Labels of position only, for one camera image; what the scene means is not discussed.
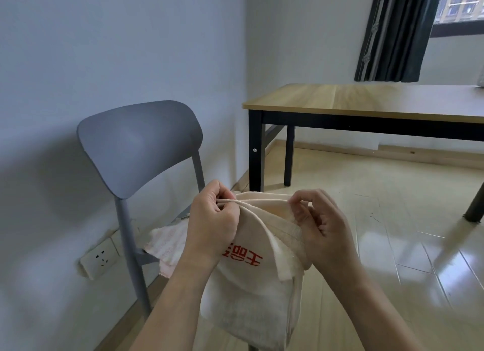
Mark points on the person's right hand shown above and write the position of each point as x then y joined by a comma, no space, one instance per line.
329,233

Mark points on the person's left hand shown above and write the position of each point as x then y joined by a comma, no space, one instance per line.
211,226

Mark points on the person's left forearm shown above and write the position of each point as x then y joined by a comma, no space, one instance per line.
170,309

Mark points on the grey plastic chair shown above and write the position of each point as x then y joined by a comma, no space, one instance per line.
136,142

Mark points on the cream towel with red band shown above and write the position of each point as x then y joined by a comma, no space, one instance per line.
249,286

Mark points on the wooden table with black legs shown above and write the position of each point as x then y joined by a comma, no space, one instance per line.
359,97

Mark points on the white wall socket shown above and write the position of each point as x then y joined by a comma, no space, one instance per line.
100,258

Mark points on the pink towel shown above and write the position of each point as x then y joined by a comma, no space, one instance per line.
166,245

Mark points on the white perforated plastic basket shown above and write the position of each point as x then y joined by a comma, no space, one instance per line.
481,78

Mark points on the person's right forearm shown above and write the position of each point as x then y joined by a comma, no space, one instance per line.
363,313

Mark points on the dark grey curtain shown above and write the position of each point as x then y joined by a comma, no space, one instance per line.
397,33

